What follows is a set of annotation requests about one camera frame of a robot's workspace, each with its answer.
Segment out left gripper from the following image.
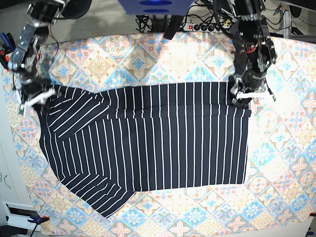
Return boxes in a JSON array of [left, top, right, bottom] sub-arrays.
[[228, 69, 276, 108]]

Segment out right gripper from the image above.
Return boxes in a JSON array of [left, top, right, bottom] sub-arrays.
[[18, 73, 56, 115]]

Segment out navy white striped T-shirt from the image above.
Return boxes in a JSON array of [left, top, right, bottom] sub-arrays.
[[37, 82, 251, 217]]

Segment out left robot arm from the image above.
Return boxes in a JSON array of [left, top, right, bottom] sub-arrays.
[[229, 0, 277, 108]]

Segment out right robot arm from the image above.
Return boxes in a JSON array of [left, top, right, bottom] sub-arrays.
[[7, 0, 69, 116]]

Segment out red blue clamp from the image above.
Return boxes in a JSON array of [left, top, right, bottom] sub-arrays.
[[0, 33, 16, 71]]

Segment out black round stool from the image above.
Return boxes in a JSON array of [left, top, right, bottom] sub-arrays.
[[61, 0, 92, 20]]

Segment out blue clamp orange tip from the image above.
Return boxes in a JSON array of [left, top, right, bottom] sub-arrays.
[[28, 216, 50, 225]]

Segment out white power strip red switch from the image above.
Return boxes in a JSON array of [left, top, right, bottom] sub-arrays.
[[183, 23, 222, 33]]

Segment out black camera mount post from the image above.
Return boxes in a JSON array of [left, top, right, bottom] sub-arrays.
[[163, 15, 184, 40]]

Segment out white wall vent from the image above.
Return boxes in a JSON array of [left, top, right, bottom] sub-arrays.
[[2, 201, 38, 230]]

